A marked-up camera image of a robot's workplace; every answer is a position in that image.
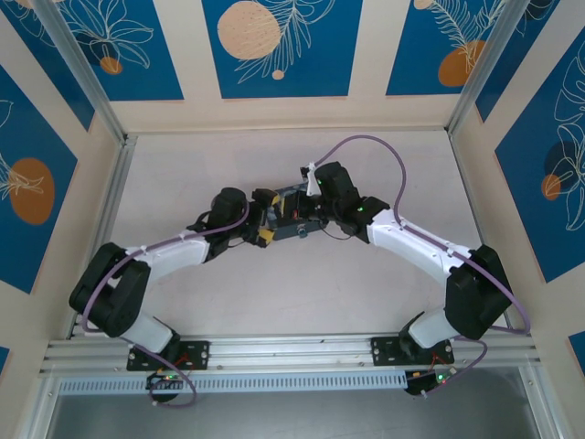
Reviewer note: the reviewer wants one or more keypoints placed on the grey metal sheet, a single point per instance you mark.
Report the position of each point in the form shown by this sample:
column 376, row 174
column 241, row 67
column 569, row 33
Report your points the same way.
column 292, row 418

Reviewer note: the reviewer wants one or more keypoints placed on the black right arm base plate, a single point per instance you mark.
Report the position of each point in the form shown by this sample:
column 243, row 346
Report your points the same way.
column 384, row 351

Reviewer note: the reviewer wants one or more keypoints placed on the aluminium table side rail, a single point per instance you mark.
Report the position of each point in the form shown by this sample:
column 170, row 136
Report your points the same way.
column 480, row 228
column 107, row 228

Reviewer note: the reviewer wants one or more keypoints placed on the controller board green light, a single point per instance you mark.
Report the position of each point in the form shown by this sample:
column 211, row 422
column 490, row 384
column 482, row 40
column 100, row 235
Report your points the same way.
column 164, row 379
column 432, row 379

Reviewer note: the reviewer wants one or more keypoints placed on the starry night printed box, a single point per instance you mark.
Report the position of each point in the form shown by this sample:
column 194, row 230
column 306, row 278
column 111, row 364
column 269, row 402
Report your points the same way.
column 285, row 232

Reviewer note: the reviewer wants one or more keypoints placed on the aluminium frame post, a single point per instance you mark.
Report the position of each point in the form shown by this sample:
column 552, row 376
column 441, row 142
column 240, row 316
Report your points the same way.
column 482, row 73
column 82, row 73

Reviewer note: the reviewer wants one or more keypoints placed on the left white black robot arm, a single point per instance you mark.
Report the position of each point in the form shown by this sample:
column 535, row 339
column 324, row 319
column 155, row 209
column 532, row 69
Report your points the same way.
column 173, row 251

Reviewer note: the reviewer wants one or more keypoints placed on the left controller board green light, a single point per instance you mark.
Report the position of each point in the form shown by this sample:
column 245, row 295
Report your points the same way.
column 164, row 379

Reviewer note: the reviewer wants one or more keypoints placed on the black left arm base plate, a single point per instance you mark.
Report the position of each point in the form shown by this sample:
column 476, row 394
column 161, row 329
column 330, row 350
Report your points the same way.
column 201, row 354

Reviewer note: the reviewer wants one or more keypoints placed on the right controller board green light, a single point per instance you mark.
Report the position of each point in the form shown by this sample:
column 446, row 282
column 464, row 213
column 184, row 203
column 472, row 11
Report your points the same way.
column 432, row 379

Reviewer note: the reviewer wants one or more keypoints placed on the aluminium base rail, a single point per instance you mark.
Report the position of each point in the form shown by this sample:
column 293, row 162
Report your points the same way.
column 292, row 352

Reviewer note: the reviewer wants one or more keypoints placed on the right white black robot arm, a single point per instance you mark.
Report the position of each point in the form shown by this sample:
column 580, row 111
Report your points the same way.
column 411, row 240

